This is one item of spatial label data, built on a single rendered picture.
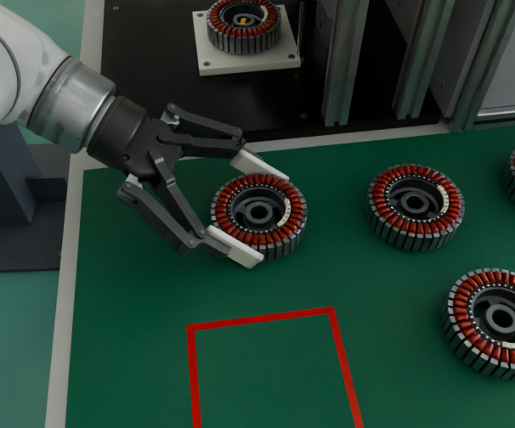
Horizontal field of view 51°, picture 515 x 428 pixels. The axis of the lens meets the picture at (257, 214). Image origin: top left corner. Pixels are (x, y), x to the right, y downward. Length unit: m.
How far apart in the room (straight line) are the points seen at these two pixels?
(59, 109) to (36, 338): 1.00
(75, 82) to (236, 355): 0.32
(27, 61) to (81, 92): 0.06
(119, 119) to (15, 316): 1.04
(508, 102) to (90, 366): 0.63
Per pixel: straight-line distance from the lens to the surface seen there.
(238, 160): 0.66
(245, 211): 0.63
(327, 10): 0.86
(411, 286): 0.63
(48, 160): 1.85
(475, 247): 0.69
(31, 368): 1.48
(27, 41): 0.58
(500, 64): 0.77
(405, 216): 0.64
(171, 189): 0.59
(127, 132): 0.58
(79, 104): 0.58
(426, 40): 0.70
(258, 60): 0.83
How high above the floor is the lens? 1.28
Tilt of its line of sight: 53 degrees down
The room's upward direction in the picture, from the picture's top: straight up
